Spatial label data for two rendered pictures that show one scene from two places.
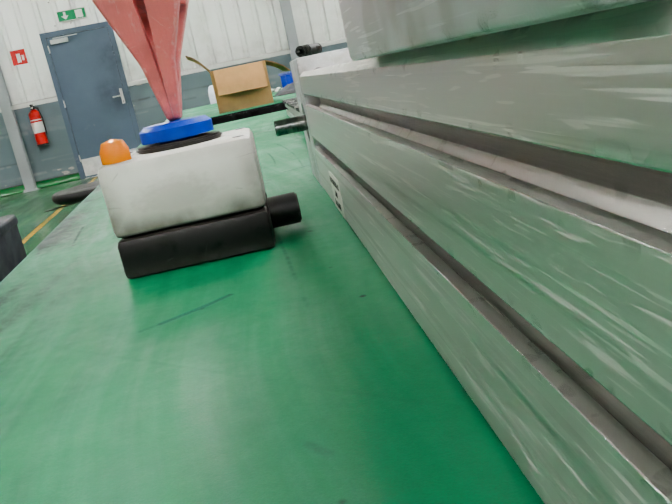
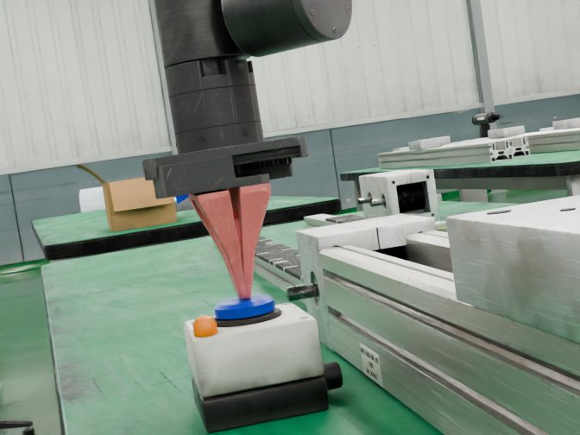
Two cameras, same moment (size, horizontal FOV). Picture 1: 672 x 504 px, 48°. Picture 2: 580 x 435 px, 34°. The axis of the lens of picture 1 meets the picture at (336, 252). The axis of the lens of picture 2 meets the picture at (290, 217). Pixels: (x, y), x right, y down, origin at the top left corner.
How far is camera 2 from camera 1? 0.25 m
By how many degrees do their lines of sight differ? 12
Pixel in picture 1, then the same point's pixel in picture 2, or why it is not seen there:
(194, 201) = (268, 369)
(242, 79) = (143, 194)
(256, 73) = not seen: hidden behind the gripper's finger
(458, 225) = (551, 413)
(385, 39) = (509, 312)
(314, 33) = not seen: hidden behind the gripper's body
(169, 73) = (249, 263)
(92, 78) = not seen: outside the picture
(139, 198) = (224, 365)
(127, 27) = (224, 229)
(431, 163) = (531, 377)
